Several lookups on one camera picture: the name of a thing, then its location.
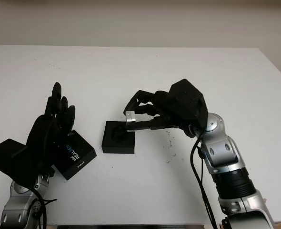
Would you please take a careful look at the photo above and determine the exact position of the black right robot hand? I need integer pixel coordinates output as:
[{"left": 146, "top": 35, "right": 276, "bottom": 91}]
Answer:
[{"left": 123, "top": 89, "right": 184, "bottom": 132}]

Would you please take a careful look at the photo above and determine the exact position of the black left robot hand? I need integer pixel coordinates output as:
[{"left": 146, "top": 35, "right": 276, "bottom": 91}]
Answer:
[{"left": 26, "top": 82, "right": 77, "bottom": 177}]

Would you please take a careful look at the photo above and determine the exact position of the small silver camera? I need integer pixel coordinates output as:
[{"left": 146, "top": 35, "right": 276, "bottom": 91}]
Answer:
[{"left": 125, "top": 110, "right": 138, "bottom": 132}]

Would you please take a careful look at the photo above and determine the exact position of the black RealSense box lid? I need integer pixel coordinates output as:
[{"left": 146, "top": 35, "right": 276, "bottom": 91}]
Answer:
[{"left": 52, "top": 130, "right": 98, "bottom": 181}]

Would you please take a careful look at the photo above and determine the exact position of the black box base with insert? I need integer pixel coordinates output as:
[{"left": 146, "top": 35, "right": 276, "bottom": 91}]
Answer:
[{"left": 101, "top": 121, "right": 136, "bottom": 155}]

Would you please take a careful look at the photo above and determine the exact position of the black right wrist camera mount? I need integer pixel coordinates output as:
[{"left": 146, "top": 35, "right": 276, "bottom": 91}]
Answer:
[{"left": 168, "top": 78, "right": 209, "bottom": 134}]

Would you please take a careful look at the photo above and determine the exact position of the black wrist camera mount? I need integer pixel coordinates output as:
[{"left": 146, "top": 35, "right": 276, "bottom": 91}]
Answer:
[
  {"left": 168, "top": 78, "right": 209, "bottom": 134},
  {"left": 0, "top": 138, "right": 40, "bottom": 189}
]

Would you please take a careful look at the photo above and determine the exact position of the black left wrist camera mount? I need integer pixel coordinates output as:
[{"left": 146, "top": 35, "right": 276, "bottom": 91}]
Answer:
[{"left": 0, "top": 138, "right": 40, "bottom": 189}]

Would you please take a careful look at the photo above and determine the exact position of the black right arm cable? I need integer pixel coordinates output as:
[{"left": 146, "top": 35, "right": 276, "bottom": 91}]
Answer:
[{"left": 190, "top": 133, "right": 217, "bottom": 229}]

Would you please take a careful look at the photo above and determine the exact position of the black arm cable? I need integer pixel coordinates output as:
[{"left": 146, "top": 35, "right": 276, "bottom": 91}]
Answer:
[
  {"left": 27, "top": 186, "right": 58, "bottom": 227},
  {"left": 190, "top": 133, "right": 217, "bottom": 229}
]

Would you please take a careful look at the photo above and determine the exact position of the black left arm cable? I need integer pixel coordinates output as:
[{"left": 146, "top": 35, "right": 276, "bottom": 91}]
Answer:
[{"left": 27, "top": 186, "right": 58, "bottom": 227}]

